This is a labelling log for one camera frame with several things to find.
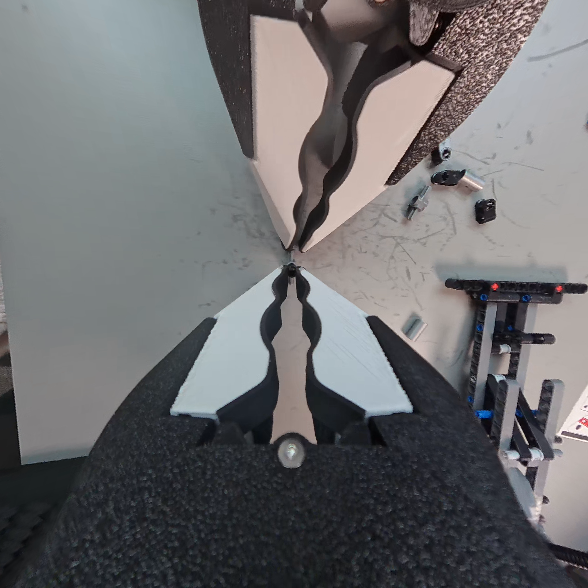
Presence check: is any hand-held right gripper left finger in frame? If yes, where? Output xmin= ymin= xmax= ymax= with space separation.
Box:
xmin=170 ymin=266 xmax=291 ymax=445

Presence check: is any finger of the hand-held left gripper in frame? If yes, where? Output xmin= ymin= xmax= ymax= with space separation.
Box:
xmin=300 ymin=59 xmax=463 ymax=253
xmin=249 ymin=11 xmax=337 ymax=250

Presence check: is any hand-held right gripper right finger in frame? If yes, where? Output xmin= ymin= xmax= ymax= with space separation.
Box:
xmin=295 ymin=268 xmax=414 ymax=445

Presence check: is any grey black toy chassis model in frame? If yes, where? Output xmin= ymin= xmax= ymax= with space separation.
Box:
xmin=445 ymin=278 xmax=588 ymax=572

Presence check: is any white sticker sheet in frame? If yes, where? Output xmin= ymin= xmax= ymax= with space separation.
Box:
xmin=556 ymin=390 xmax=588 ymax=444

